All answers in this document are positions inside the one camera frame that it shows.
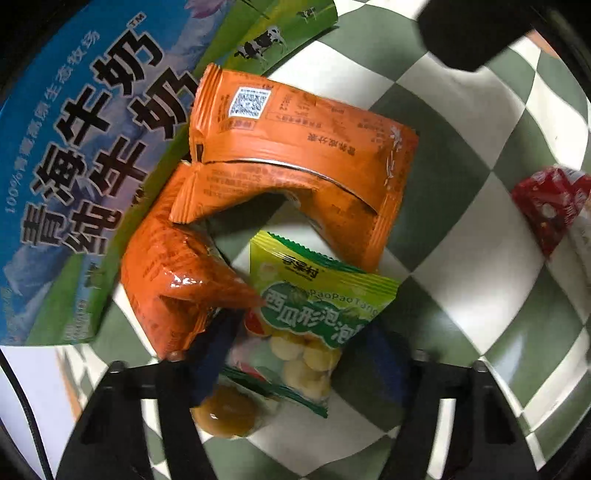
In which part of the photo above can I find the black cable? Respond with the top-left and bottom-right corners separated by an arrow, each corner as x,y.
0,355 -> 54,480

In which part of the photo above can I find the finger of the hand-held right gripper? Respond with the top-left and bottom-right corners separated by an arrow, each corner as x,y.
416,0 -> 548,72

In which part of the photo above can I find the clear amber jelly packet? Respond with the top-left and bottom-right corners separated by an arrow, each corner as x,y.
190,374 -> 282,439

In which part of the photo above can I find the small red snack packet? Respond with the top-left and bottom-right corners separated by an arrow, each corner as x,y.
512,166 -> 591,259

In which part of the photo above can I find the glossy orange snack packet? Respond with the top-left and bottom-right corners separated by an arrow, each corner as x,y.
121,161 -> 266,361

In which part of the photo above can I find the green candy packet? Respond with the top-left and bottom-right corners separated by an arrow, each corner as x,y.
219,231 -> 400,418

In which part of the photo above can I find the green white checkered mat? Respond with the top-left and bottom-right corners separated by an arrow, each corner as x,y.
0,0 -> 591,480

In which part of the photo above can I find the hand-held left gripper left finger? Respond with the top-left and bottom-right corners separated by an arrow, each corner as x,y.
55,314 -> 241,480

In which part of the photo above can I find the printed cardboard box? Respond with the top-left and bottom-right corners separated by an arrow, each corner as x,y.
0,0 -> 340,347

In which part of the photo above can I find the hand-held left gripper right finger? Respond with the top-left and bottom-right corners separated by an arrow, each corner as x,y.
365,323 -> 539,480

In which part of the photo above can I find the orange snack packet white label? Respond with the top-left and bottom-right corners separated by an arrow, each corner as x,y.
168,63 -> 420,273

